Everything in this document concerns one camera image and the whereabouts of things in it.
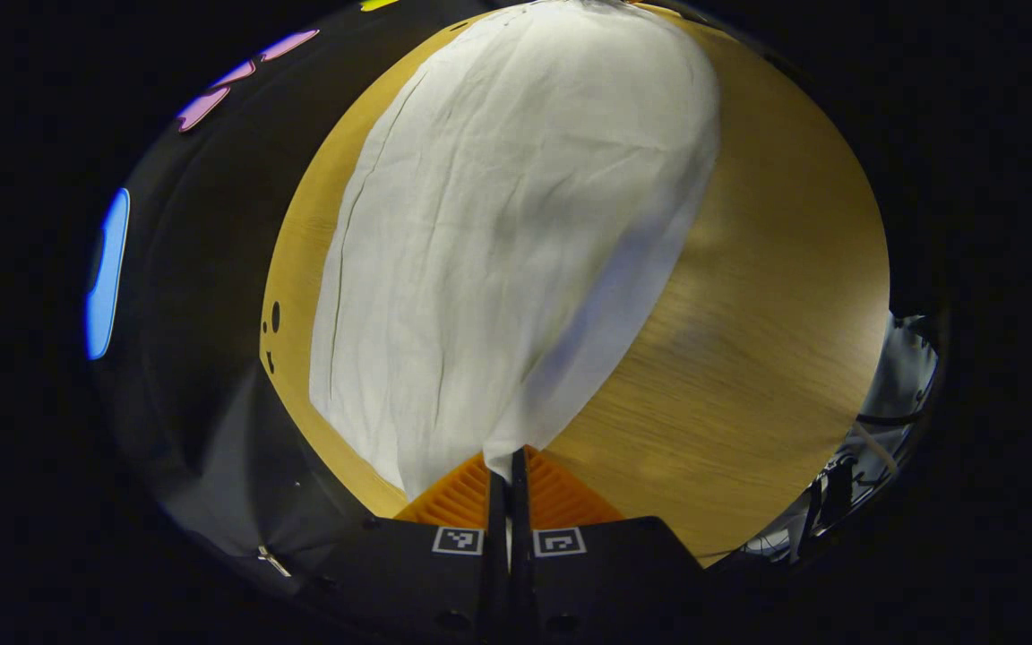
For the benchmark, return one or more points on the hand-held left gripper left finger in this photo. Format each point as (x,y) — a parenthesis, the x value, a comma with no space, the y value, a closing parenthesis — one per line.
(496,537)

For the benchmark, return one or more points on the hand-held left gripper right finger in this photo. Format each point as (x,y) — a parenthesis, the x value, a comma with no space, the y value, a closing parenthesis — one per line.
(520,537)

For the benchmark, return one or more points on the white jeans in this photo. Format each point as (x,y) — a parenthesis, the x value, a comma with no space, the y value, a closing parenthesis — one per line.
(498,233)

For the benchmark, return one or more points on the silver metal clip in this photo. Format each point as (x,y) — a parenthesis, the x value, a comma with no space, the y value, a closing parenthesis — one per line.
(272,561)

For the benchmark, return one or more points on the black backdrop cloth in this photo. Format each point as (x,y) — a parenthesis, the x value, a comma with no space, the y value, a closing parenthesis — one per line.
(202,269)

